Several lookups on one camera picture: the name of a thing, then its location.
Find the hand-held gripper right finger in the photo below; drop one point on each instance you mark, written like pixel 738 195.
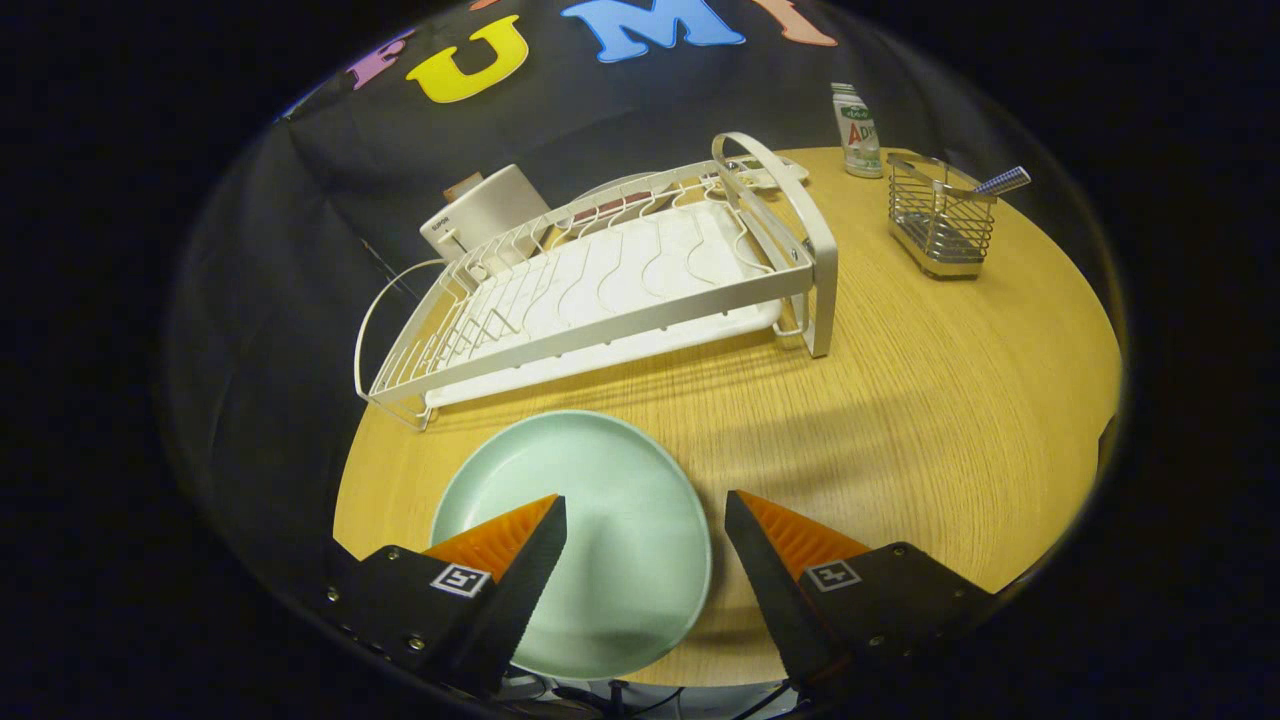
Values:
pixel 775 600

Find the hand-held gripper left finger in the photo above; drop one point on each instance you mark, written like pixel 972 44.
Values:
pixel 510 610

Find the mint green plate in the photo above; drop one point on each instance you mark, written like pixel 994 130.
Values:
pixel 620 480

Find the white-tipped metal spoon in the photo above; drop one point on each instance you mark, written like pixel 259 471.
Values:
pixel 1003 181

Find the round white food plate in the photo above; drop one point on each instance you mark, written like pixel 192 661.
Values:
pixel 610 188

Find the white drip tray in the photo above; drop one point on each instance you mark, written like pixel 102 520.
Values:
pixel 660 250

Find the black backdrop cloth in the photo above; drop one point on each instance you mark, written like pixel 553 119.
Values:
pixel 300 300

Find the white toaster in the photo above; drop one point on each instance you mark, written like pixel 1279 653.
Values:
pixel 490 210

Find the brown bread slice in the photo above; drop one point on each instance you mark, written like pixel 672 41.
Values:
pixel 462 185

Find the white green drink bottle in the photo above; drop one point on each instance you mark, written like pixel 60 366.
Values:
pixel 858 135

